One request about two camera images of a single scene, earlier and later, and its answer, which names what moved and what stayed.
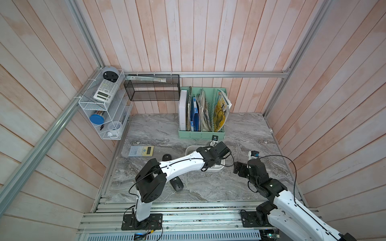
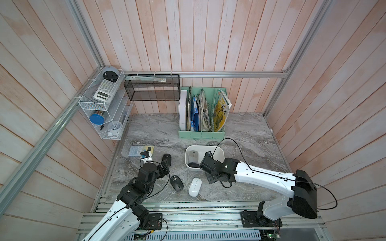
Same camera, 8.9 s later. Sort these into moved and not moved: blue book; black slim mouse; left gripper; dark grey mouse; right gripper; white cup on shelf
Moved: left gripper; right gripper
Not moved: blue book; black slim mouse; dark grey mouse; white cup on shelf
